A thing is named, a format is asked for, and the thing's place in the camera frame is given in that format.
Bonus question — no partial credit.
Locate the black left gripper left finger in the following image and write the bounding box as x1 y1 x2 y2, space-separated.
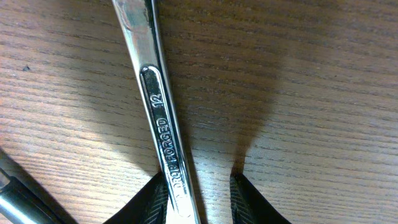
104 172 169 224

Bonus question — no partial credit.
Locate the chrome ring wrench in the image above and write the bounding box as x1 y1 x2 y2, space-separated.
113 0 201 224

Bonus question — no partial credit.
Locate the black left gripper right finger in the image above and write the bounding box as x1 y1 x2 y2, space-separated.
229 173 290 224

